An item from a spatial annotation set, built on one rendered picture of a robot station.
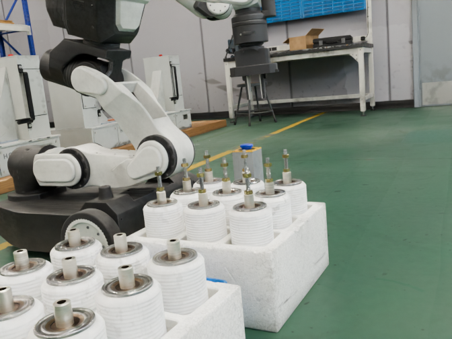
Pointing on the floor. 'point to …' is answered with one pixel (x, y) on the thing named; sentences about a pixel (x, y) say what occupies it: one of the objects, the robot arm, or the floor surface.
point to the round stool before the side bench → (249, 105)
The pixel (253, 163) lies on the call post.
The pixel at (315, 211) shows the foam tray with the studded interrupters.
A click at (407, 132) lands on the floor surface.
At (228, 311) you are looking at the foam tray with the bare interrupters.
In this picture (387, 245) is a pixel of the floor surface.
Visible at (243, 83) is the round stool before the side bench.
